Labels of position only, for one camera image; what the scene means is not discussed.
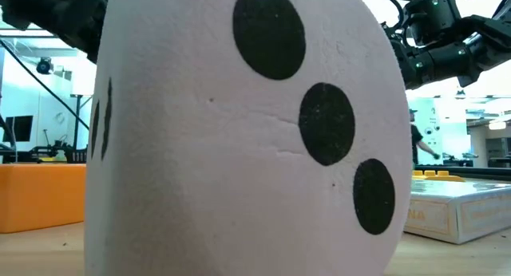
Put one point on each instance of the pink foam die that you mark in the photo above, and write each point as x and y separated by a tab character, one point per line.
219	148

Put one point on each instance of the yellow toy brick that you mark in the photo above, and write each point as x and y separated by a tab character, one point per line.
437	175

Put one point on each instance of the orange playing card box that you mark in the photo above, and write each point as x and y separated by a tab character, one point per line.
459	212

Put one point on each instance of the orange angled toy brick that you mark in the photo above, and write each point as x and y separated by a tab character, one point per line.
40	196

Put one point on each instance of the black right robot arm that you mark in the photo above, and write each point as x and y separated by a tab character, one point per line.
439	60

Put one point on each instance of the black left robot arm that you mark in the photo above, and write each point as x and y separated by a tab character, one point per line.
60	13

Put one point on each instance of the person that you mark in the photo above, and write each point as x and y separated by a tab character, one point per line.
416	140

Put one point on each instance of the black background machine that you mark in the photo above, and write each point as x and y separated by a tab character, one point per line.
56	154

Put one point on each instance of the black diagonal strut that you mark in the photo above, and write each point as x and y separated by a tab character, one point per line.
44	84

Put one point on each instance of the black ceiling camera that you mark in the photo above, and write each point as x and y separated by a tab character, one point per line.
44	65

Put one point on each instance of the black aluminium table frame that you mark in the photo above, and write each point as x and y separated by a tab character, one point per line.
479	172

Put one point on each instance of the black wall monitor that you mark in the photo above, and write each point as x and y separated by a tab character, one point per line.
19	128

